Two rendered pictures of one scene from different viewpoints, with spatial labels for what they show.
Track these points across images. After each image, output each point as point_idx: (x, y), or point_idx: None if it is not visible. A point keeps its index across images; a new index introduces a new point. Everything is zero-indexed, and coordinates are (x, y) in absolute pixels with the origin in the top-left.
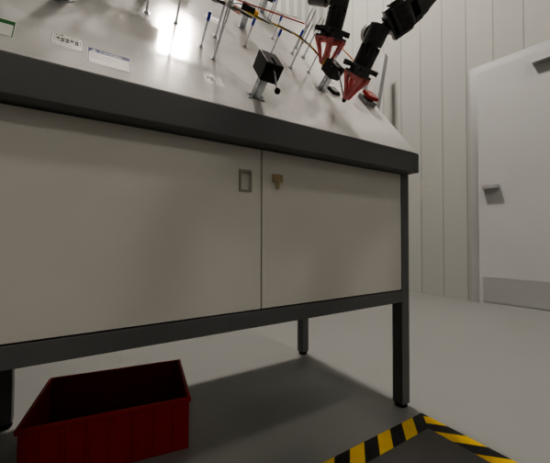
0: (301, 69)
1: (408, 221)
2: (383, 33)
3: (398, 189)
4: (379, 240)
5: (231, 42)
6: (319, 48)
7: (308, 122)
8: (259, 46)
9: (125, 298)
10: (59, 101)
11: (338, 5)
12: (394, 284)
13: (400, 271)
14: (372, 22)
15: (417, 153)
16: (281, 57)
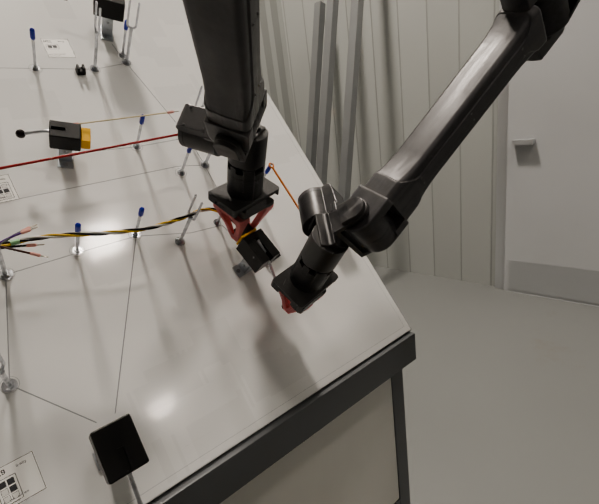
0: (203, 222)
1: (404, 413)
2: (336, 259)
3: (388, 384)
4: (364, 471)
5: (46, 260)
6: (225, 220)
7: (224, 436)
8: (110, 211)
9: None
10: None
11: (245, 170)
12: (389, 501)
13: (397, 479)
14: (313, 240)
15: (412, 334)
16: (159, 212)
